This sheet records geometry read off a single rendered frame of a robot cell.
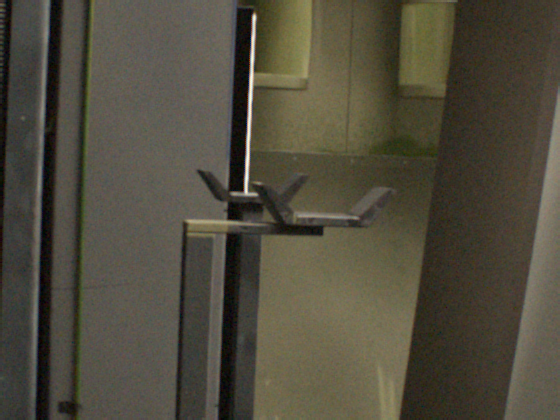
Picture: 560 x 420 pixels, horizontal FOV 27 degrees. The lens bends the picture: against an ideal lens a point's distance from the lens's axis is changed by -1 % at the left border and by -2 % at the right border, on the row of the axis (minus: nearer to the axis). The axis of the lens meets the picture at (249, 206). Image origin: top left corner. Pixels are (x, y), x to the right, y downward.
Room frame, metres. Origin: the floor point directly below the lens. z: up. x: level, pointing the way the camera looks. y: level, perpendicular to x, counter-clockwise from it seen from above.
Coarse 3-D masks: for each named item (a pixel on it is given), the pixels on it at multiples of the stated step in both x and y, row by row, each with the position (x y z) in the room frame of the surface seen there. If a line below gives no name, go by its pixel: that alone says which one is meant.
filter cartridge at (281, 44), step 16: (240, 0) 2.80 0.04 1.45; (256, 0) 2.79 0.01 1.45; (272, 0) 2.80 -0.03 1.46; (288, 0) 2.82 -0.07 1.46; (304, 0) 2.87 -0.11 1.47; (256, 16) 2.79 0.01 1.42; (272, 16) 2.80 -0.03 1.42; (288, 16) 2.82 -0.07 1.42; (304, 16) 2.87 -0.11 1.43; (256, 32) 2.80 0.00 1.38; (272, 32) 2.81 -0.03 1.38; (288, 32) 2.83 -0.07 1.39; (304, 32) 2.87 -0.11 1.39; (256, 48) 2.80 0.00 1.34; (272, 48) 2.80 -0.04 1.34; (288, 48) 2.83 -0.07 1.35; (304, 48) 2.88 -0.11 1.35; (256, 64) 2.80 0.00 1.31; (272, 64) 2.80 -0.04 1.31; (288, 64) 2.83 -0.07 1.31; (304, 64) 2.89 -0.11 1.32; (256, 80) 2.79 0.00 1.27; (272, 80) 2.80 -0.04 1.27; (288, 80) 2.83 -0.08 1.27; (304, 80) 2.89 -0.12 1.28
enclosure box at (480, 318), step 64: (512, 0) 1.80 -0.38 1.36; (512, 64) 1.79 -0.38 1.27; (448, 128) 2.02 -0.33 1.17; (512, 128) 1.78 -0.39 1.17; (448, 192) 2.00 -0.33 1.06; (512, 192) 1.77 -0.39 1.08; (448, 256) 1.99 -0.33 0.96; (512, 256) 1.76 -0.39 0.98; (448, 320) 1.97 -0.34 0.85; (512, 320) 1.76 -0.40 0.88; (448, 384) 1.95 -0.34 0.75; (512, 384) 2.20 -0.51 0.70
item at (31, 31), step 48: (0, 0) 0.71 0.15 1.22; (48, 0) 0.71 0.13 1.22; (0, 48) 0.71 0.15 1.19; (0, 96) 0.71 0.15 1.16; (0, 144) 0.72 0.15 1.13; (0, 192) 0.72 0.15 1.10; (0, 240) 0.72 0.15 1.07; (0, 288) 0.72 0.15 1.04; (0, 336) 0.71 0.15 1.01; (0, 384) 0.71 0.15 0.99
